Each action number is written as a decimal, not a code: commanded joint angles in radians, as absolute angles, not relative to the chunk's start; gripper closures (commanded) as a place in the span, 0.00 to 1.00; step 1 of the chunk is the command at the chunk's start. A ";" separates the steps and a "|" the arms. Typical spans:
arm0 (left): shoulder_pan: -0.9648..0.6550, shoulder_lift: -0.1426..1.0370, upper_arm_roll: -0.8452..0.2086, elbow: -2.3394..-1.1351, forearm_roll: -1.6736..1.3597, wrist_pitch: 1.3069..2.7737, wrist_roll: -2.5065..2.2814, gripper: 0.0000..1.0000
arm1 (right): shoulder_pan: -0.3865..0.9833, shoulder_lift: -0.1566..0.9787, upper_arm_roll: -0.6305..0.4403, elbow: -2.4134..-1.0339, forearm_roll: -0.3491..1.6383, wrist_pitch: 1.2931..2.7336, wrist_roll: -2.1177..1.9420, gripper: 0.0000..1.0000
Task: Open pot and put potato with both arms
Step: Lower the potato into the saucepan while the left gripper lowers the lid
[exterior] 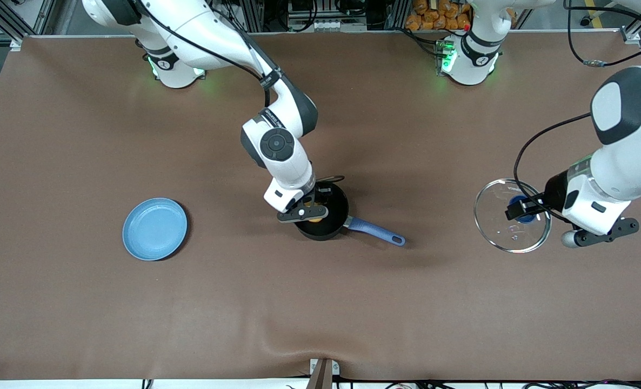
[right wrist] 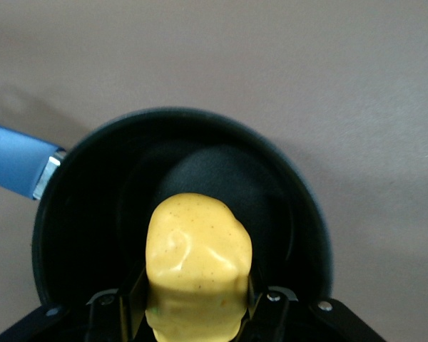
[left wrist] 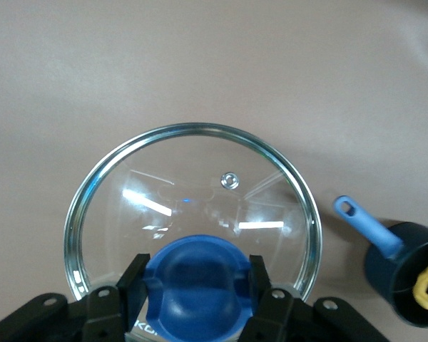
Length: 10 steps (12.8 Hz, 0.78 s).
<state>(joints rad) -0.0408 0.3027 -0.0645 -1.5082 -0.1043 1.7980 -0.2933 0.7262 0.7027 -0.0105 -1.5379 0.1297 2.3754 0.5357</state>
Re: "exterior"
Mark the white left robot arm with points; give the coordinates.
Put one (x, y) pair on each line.
(634, 162)

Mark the bag of orange items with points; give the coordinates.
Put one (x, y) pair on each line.
(434, 13)

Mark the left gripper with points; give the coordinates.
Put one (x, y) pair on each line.
(554, 193)

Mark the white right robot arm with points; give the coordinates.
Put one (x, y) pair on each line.
(285, 162)

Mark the brown table cover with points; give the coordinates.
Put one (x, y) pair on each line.
(320, 302)

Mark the glass lid blue knob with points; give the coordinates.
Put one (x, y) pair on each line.
(501, 232)

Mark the blue plate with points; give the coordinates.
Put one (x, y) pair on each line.
(154, 229)

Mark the yellow potato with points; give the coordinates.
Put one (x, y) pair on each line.
(315, 220)

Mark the white power strip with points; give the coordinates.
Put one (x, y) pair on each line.
(331, 25)

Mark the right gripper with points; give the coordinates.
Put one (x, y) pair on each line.
(322, 193)

